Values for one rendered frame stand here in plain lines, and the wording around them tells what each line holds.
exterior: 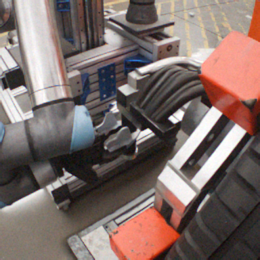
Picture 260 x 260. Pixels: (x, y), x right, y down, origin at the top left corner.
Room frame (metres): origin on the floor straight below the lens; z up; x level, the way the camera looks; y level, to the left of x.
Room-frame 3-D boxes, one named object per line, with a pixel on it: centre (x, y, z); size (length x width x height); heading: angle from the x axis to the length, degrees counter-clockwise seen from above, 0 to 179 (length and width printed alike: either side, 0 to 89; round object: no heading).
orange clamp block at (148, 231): (0.16, -0.03, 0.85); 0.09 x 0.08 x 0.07; 126
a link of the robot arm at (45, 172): (0.32, 0.17, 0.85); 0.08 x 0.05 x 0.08; 36
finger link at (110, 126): (0.44, 0.04, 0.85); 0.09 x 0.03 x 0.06; 134
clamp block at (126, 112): (0.42, -0.02, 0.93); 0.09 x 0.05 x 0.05; 36
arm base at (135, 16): (1.19, -0.07, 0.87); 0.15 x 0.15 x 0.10
